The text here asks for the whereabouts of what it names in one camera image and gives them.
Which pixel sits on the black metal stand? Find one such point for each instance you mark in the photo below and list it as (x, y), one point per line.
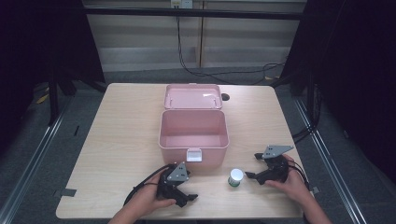
(53, 99)

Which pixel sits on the white wall socket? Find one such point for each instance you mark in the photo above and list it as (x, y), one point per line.
(181, 3)

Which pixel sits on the person's left hand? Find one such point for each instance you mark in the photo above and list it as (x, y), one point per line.
(149, 199)

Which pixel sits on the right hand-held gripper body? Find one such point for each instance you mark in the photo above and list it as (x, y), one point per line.
(275, 168)

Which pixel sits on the dark curtain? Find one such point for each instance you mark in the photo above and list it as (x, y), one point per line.
(358, 77)
(37, 46)

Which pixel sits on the person's right hand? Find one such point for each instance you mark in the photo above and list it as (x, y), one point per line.
(294, 185)

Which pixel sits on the yellow floor tape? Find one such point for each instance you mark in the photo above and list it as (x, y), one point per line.
(42, 98)

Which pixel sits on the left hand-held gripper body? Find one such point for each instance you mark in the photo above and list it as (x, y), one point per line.
(169, 186)

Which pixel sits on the grey tape piece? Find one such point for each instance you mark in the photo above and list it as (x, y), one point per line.
(65, 193)
(315, 189)

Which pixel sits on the metal floor rail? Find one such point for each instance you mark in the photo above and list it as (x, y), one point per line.
(333, 168)
(28, 168)

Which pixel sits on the white bottle green label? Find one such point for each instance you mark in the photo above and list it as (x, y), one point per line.
(235, 176)

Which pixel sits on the black horizontal bar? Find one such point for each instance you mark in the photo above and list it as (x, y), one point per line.
(193, 13)

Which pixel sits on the pink plastic storage box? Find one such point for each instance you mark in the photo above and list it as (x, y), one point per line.
(193, 127)

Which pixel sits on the small black floor strip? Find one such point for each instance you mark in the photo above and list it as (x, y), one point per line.
(76, 130)

